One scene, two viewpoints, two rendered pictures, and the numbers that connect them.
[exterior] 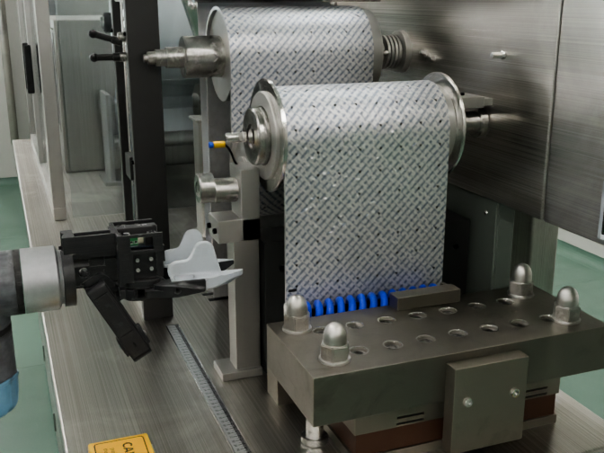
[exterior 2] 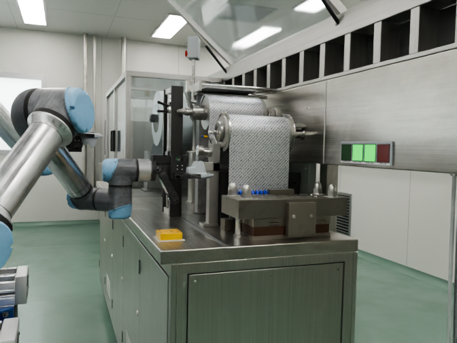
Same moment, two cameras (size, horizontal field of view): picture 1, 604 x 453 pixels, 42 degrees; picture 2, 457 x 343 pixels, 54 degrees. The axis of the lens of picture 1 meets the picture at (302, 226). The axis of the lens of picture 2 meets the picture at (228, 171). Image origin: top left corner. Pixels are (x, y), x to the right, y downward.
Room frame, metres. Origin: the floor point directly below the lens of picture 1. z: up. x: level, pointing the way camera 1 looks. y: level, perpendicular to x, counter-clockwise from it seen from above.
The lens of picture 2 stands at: (-0.61, 0.01, 1.19)
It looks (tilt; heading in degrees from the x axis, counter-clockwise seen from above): 3 degrees down; 1
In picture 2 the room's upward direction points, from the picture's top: 1 degrees clockwise
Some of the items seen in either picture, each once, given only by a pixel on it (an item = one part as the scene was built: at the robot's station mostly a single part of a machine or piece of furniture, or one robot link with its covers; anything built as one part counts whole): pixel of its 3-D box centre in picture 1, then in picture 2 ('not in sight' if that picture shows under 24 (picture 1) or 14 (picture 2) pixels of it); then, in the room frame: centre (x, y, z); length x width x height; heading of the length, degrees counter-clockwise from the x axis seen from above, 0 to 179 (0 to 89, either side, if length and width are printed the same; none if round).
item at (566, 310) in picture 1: (567, 303); (332, 190); (0.93, -0.34, 1.05); 0.04 x 0.04 x 0.04
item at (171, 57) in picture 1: (163, 57); (184, 111); (1.23, 0.21, 1.33); 0.06 x 0.03 x 0.03; 111
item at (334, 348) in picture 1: (334, 341); (246, 191); (0.81, -0.04, 1.05); 0.04 x 0.04 x 0.04
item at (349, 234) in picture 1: (367, 238); (259, 170); (1.01, -0.09, 1.11); 0.23 x 0.01 x 0.18; 111
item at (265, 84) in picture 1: (267, 135); (223, 131); (1.02, 0.05, 1.25); 0.15 x 0.01 x 0.15; 21
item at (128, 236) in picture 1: (113, 264); (168, 168); (0.89, 0.22, 1.12); 0.12 x 0.08 x 0.09; 111
